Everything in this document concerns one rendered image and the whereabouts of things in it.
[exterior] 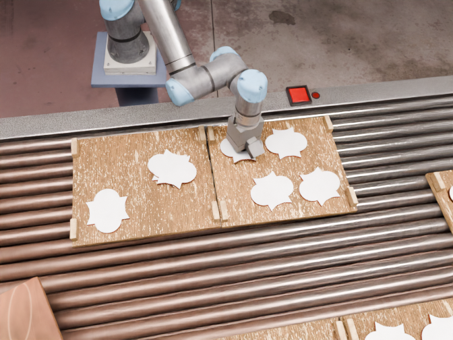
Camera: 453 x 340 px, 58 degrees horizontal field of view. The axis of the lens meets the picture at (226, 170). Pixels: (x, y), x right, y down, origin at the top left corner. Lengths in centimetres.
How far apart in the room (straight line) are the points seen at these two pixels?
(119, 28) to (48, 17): 182
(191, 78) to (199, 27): 201
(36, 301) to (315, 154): 88
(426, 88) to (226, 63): 86
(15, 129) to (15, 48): 169
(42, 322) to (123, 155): 53
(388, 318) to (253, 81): 71
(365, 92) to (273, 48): 149
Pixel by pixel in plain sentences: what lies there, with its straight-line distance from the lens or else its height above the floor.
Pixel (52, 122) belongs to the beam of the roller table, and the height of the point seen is 91.
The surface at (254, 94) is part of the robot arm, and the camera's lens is 104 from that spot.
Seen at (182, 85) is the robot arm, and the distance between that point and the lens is 106.
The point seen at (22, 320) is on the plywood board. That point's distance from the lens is 108.
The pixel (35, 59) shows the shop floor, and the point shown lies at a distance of 301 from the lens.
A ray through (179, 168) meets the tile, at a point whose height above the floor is 96.
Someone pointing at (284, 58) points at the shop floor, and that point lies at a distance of 293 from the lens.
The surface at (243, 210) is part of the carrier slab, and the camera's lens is 121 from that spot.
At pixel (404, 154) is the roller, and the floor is 92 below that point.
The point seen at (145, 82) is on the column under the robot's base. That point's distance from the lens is 156.
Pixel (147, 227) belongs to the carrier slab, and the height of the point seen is 94.
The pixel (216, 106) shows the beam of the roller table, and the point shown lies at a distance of 142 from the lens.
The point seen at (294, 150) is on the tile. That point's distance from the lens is 132.
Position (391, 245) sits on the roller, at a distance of 131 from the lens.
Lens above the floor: 203
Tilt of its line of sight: 60 degrees down
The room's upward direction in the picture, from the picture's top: 8 degrees clockwise
